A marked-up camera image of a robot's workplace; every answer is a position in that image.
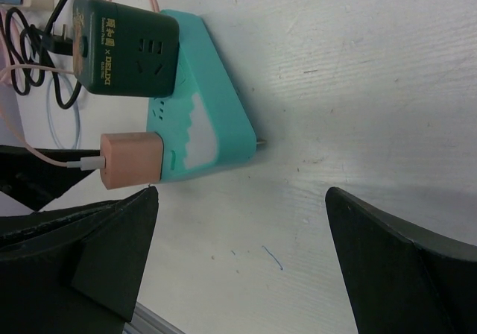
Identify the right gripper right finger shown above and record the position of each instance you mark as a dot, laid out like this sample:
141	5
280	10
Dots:
400	277

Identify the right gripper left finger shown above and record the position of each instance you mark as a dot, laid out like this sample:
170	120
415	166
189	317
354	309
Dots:
76	270

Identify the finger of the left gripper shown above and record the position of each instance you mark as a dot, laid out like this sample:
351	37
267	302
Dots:
33	182

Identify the salmon pink usb charger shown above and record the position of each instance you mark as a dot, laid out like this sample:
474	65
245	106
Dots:
131	159

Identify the dark green cube socket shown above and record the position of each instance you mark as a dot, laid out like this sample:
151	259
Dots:
123	50

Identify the teal triangular power socket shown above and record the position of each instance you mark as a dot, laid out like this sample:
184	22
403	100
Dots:
203	125

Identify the aluminium frame rail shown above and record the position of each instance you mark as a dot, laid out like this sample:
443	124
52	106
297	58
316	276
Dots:
144	321

